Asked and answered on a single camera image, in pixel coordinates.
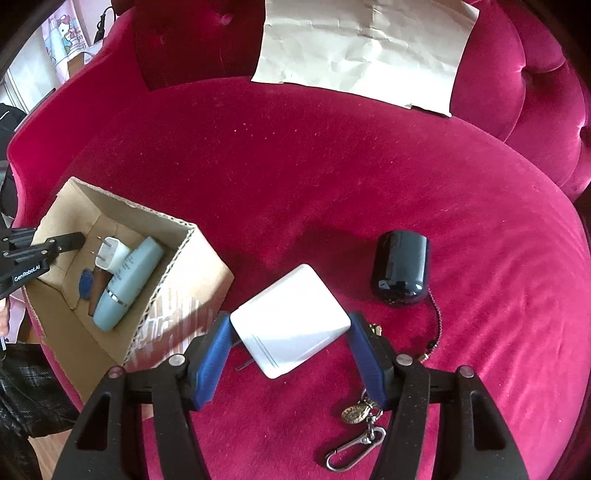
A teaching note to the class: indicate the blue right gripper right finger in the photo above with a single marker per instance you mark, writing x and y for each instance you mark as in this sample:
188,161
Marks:
372,361

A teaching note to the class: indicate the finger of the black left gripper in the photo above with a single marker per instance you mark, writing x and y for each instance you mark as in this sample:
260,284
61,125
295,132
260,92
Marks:
61,243

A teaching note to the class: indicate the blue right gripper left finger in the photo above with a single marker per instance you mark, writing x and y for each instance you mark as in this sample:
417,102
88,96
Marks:
206,356

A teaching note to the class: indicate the blue oval tag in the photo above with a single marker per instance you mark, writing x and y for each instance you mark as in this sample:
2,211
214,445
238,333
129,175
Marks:
85,284

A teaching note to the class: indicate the small white charger plug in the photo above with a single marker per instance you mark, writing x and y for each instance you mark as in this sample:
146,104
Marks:
111,254

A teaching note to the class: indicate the keychain with brass charm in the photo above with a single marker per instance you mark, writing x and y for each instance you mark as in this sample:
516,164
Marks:
367,410

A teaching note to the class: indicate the light blue lotion tube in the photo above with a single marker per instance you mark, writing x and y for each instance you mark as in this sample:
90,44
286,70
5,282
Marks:
127,283

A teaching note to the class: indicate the large white power adapter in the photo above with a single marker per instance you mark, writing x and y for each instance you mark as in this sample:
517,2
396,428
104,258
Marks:
290,321

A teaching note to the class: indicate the cardboard box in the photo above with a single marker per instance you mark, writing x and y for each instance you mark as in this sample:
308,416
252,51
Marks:
179,301

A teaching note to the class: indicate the person's left hand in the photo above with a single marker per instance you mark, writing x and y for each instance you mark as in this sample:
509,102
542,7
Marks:
4,317

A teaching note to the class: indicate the brown cosmetic tube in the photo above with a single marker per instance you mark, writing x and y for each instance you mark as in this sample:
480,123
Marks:
100,280

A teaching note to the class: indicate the black earbuds case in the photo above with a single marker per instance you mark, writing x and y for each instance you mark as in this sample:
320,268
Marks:
401,268

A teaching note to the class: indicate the red velvet sofa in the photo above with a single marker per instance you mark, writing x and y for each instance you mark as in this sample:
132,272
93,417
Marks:
275,176

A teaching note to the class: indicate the small cardboard box background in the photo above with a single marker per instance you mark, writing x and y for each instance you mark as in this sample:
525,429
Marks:
77,63

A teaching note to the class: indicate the cartoon print white bag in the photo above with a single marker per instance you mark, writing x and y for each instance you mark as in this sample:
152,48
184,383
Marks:
62,35

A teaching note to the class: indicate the brown paper sheet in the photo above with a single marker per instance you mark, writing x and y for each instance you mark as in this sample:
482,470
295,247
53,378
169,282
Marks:
405,53

